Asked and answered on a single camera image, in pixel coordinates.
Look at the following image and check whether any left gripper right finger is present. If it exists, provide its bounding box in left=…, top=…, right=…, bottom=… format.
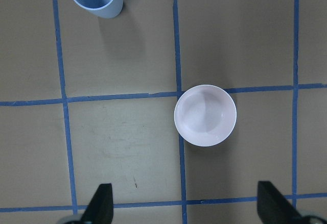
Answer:
left=257, top=181, right=302, bottom=224

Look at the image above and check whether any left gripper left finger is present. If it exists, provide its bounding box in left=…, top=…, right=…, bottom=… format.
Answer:
left=80, top=183, right=113, bottom=224

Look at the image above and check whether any pink bowl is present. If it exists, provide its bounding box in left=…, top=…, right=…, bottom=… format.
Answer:
left=174, top=85, right=237, bottom=147

